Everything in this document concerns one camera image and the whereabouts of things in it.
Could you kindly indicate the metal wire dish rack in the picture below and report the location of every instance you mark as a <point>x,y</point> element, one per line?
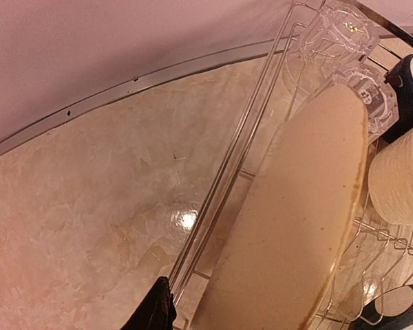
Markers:
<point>379,256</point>

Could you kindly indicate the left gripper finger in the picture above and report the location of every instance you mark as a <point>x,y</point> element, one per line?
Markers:
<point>156,311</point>

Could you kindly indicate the blue white bowl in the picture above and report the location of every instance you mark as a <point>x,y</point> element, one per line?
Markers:
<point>392,310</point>

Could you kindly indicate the beige patterned plate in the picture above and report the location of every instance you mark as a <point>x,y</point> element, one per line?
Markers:
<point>282,251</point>

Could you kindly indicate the white ribbed mug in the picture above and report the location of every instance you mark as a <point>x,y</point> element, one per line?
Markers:
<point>390,181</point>

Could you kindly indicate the clear drinking glass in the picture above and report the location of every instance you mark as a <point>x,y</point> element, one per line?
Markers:
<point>338,34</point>
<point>378,96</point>

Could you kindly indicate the dark blue mug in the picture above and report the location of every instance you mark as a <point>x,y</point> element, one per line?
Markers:
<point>400,78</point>

